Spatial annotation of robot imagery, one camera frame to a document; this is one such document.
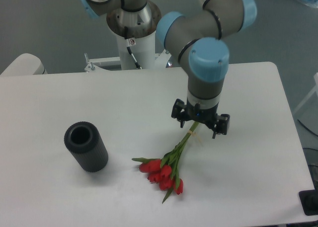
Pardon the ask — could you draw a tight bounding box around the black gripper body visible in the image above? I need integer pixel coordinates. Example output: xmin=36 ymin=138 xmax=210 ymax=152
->
xmin=182 ymin=100 xmax=219 ymax=128

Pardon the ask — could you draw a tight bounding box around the black ribbed cylindrical vase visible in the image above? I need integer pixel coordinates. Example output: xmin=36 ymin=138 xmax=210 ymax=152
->
xmin=64 ymin=121 xmax=108 ymax=172

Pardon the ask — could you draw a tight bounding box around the white chair armrest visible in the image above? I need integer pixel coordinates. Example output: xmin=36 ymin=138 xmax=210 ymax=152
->
xmin=0 ymin=53 xmax=47 ymax=77

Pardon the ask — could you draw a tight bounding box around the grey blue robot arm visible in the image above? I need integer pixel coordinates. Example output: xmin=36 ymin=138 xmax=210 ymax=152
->
xmin=80 ymin=0 xmax=257 ymax=135

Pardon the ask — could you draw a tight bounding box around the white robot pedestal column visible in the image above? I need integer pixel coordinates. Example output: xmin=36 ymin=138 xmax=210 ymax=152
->
xmin=83 ymin=0 xmax=175 ymax=73

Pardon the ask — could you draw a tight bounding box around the black cable on pedestal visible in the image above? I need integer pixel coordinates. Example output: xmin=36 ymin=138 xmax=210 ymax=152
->
xmin=126 ymin=46 xmax=143 ymax=70

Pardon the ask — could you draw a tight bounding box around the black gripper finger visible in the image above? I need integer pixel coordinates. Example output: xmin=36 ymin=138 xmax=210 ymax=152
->
xmin=210 ymin=114 xmax=230 ymax=139
xmin=171 ymin=99 xmax=186 ymax=128

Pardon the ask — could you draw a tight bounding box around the black device at table edge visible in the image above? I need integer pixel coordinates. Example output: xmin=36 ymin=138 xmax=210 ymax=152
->
xmin=299 ymin=190 xmax=318 ymax=216

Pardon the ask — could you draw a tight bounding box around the black cable on floor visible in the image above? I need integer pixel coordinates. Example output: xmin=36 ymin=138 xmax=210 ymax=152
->
xmin=297 ymin=119 xmax=318 ymax=136

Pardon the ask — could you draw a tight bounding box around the red tulip bouquet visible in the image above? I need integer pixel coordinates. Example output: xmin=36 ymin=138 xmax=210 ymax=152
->
xmin=132 ymin=121 xmax=199 ymax=203

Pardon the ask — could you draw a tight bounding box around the white frame at right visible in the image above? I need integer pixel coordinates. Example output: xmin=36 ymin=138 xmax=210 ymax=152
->
xmin=292 ymin=73 xmax=318 ymax=116

